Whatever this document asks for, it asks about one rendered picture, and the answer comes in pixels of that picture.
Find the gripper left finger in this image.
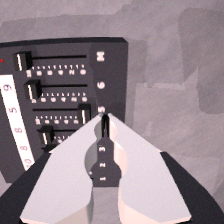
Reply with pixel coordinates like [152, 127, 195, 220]
[0, 113, 106, 224]

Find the dark grey lighting desk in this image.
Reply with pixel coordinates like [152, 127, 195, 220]
[0, 37, 129, 187]

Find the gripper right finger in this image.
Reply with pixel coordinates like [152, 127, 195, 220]
[106, 113, 224, 224]

